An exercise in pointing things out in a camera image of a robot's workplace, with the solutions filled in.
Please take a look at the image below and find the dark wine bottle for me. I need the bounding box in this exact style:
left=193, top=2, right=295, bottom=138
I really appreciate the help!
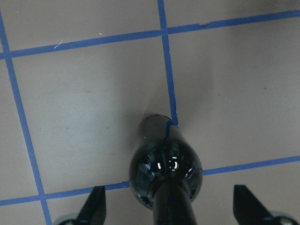
left=128, top=114, right=203, bottom=225

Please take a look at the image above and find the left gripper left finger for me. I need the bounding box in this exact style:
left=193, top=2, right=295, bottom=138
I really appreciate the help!
left=76, top=186, right=106, bottom=225

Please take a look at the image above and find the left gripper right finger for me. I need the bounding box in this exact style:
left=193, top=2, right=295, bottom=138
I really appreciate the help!
left=233, top=185, right=279, bottom=225

